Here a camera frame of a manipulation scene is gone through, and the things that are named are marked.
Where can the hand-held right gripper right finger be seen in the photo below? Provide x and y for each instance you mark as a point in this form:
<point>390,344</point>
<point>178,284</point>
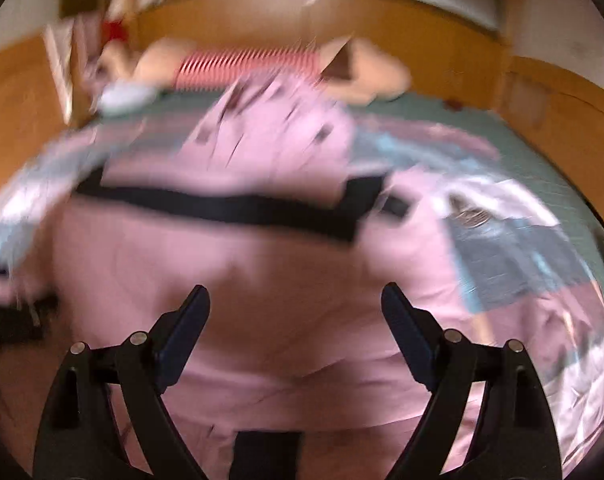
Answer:
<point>406,330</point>

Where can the pink hooded jacket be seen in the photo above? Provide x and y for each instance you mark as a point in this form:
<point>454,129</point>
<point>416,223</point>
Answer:
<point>262,285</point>

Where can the lavender neck pillow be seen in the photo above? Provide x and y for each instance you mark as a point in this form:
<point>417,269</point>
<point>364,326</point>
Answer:
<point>127,97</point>

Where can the red hanging cloth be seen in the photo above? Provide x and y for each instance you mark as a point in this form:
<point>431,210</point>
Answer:
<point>117,30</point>

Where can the white hanging towel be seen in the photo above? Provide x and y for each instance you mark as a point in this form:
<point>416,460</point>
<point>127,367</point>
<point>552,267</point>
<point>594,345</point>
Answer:
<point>59,70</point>

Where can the wooden bed frame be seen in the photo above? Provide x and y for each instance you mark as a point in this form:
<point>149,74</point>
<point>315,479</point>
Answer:
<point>556,105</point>

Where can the small brown round item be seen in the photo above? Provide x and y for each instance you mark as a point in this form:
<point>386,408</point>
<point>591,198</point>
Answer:
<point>452,104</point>

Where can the green patterned mattress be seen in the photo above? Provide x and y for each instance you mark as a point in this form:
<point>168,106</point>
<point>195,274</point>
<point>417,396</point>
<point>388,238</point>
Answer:
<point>481,125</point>

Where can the striped pink grey bed sheet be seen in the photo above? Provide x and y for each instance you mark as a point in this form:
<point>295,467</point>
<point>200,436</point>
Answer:
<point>521,260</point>

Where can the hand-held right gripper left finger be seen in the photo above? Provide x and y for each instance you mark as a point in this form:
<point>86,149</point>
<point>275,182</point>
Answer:
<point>182,330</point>

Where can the wooden wall cabinet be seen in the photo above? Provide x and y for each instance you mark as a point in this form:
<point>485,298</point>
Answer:
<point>431,45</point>

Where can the large plush toy striped shirt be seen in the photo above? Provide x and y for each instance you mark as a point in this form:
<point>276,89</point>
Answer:
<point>232,65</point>

